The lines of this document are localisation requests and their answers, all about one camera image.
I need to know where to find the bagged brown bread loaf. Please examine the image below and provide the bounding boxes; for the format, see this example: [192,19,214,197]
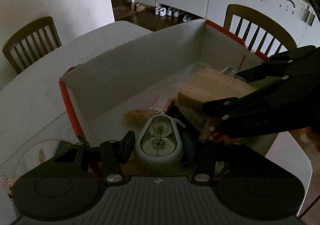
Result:
[175,67,258,116]

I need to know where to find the white oval correction tape dispenser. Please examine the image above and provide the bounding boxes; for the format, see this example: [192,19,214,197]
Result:
[135,114,183,169]

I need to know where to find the yellow spotted plush toy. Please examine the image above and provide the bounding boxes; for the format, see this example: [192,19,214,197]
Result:
[124,109,156,124]

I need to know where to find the dark green patterned mat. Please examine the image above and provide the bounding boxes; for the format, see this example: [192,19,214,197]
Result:
[55,140,74,156]

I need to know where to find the pink white small packet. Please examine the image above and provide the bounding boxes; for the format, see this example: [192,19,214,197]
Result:
[149,95,175,112]

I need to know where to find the red white cardboard box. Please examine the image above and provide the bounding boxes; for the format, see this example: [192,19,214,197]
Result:
[58,18,313,215]

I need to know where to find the white shoes on floor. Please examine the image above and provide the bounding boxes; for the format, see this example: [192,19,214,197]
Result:
[155,7,192,23]

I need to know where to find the dark wooden chair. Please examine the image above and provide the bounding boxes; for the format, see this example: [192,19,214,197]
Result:
[3,16,62,74]

